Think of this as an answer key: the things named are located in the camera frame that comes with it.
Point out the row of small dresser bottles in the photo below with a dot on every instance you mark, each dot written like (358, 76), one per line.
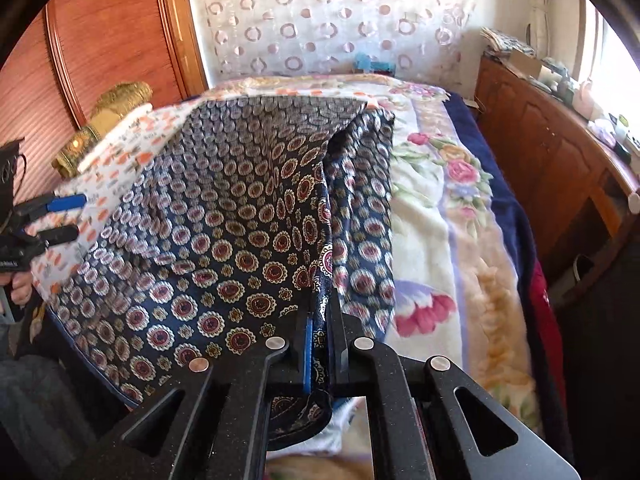
(600, 115)

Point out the stack of papers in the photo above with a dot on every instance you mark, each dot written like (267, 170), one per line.
(505, 40)

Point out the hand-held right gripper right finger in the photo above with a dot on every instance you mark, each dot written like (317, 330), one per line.
(342, 360)

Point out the gold bolster pillow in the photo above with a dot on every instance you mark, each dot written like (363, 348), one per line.
(120, 97)

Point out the white circle-patterned curtain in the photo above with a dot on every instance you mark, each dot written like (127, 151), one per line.
(325, 10)

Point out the wooden headboard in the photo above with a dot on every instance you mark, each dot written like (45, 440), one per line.
(100, 35)

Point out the window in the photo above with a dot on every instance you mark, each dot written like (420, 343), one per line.
(615, 60)

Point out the person's dark trousers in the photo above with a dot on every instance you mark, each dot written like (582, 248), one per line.
(45, 400)

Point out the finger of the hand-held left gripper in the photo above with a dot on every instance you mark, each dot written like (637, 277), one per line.
(65, 202)
(57, 236)

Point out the white orange-dotted sheet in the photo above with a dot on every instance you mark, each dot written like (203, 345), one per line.
(125, 145)

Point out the blue plastic object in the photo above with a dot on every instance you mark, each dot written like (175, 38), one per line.
(372, 64)

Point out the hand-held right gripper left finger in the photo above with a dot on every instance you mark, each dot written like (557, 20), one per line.
(307, 355)

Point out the navy medallion patterned cloth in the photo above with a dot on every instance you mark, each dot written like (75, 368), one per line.
(225, 220)

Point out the floral fleece blanket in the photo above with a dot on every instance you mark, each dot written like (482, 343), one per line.
(440, 240)

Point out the wooden dresser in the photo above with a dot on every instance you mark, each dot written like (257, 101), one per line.
(540, 135)

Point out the person's left hand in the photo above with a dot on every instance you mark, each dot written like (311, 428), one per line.
(21, 290)

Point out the cardboard box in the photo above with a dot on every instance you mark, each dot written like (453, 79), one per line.
(525, 65)

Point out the red garment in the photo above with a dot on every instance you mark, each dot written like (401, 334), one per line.
(545, 330)

